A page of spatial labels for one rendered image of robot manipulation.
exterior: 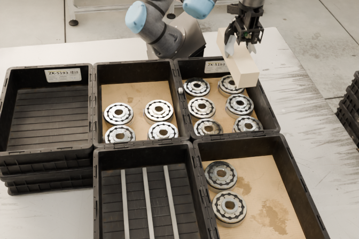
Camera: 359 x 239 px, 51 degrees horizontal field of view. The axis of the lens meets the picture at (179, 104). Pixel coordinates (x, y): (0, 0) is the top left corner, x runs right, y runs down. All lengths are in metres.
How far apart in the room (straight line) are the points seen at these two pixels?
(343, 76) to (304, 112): 1.50
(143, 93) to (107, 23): 1.92
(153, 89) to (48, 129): 0.41
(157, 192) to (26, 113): 0.56
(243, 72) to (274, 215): 0.44
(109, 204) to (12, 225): 0.33
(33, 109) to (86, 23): 1.95
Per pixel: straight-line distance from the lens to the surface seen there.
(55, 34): 3.24
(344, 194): 1.50
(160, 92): 1.46
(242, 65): 1.19
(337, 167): 1.56
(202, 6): 1.03
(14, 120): 1.44
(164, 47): 1.61
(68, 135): 1.34
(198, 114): 1.34
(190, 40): 1.60
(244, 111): 1.39
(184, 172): 1.23
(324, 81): 3.04
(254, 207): 1.20
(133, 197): 1.18
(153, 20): 1.56
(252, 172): 1.27
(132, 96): 1.44
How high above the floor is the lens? 1.84
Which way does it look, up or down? 46 degrees down
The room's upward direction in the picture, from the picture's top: 5 degrees clockwise
